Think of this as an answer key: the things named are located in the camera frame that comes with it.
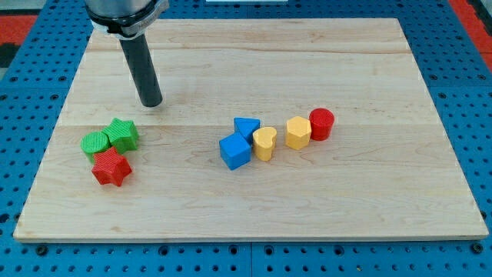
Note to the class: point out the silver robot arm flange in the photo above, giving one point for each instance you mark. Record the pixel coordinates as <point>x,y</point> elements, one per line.
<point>125,19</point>

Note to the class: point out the green star block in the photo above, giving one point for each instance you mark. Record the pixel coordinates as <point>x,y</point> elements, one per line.
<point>122,135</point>

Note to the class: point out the red star block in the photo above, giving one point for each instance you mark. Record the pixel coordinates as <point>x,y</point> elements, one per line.
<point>110,167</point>

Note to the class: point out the blue triangle block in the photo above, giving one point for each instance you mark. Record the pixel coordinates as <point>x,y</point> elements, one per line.
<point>246,127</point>

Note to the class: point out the blue cube block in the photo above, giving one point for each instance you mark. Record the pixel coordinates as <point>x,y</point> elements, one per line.
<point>235,151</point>

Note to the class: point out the yellow heart block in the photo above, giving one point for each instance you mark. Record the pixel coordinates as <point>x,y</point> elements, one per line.
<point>264,143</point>

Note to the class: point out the yellow hexagon block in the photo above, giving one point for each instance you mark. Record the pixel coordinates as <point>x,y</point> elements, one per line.
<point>298,132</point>

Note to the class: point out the red cylinder block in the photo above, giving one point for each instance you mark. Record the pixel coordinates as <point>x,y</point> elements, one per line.
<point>322,121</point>

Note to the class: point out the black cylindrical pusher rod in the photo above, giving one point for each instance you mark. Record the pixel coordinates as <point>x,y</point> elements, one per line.
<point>138,58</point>

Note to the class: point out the light wooden board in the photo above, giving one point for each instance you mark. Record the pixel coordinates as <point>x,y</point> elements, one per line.
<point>386,173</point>

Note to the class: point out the green cylinder block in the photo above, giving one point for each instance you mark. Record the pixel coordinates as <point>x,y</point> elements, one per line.
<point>93,143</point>

